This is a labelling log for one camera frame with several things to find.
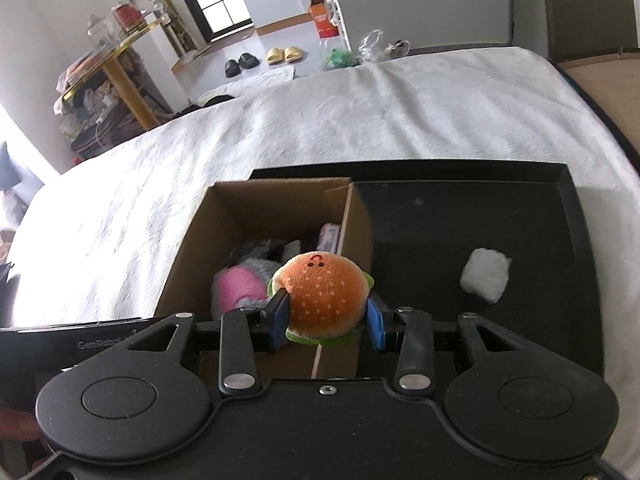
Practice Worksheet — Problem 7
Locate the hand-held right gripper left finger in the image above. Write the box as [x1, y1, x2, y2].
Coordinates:
[127, 290, 292, 395]

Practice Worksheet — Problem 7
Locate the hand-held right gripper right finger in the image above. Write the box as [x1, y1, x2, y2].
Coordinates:
[366, 297, 535, 395]

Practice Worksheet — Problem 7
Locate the hamburger plush toy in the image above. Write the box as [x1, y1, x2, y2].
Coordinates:
[266, 251, 376, 347]

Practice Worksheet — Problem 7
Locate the grey and pink plush toy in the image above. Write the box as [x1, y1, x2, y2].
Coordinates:
[210, 255, 281, 318]

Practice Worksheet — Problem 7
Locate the brown cardboard box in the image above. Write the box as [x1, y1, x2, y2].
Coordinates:
[155, 176, 373, 380]

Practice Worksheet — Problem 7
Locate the purple card box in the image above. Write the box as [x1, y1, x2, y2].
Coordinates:
[316, 222, 342, 253]

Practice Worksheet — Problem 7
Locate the white cotton ball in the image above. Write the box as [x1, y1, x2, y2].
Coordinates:
[460, 247, 512, 304]

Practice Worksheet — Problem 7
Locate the black tray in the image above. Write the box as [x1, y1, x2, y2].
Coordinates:
[247, 160, 608, 381]

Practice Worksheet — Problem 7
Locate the person's left hand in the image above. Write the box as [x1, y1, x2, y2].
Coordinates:
[0, 406, 43, 443]

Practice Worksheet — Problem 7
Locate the white fluffy blanket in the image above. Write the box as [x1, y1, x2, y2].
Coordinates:
[10, 46, 640, 401]

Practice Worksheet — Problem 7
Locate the black cloth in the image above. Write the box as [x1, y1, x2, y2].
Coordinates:
[177, 95, 236, 118]

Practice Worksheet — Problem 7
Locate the pile of bags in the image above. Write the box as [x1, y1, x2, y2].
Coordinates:
[54, 52, 173, 166]

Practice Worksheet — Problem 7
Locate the white floor towel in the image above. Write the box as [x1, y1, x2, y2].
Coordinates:
[190, 67, 296, 106]

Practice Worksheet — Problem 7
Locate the gold round table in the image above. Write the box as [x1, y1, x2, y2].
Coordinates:
[55, 15, 173, 131]

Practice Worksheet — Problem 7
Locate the clear plastic bag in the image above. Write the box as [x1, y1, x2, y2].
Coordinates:
[357, 29, 386, 63]

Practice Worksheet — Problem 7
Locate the orange cardboard box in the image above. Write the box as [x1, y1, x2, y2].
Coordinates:
[307, 0, 341, 38]

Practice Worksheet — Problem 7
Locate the clear glass jar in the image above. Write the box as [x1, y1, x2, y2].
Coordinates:
[86, 14, 113, 46]

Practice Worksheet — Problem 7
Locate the red filled jar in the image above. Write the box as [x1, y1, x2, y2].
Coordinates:
[112, 0, 143, 31]

